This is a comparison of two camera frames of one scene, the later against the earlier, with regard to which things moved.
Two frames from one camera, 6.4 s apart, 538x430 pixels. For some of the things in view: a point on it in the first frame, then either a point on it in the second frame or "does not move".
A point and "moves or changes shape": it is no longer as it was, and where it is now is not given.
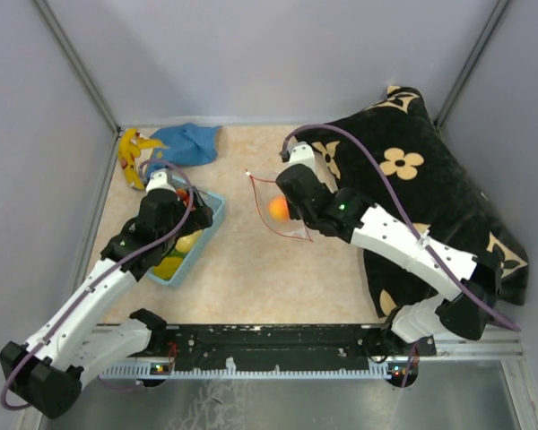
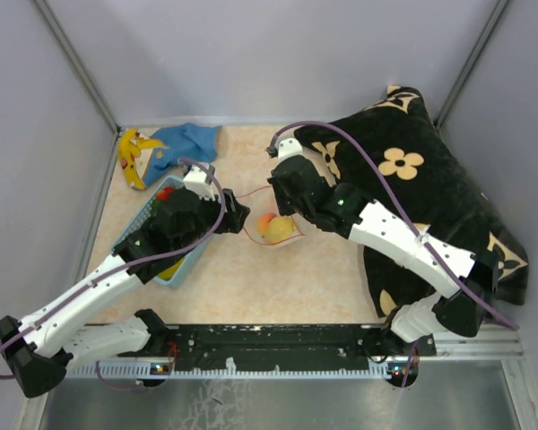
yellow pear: [185, 243] moves or changes shape
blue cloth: [186, 144] does not move
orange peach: [278, 209] moves or changes shape
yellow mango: [168, 267] does not move
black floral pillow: [391, 156] does not move
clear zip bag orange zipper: [274, 210] moves or changes shape
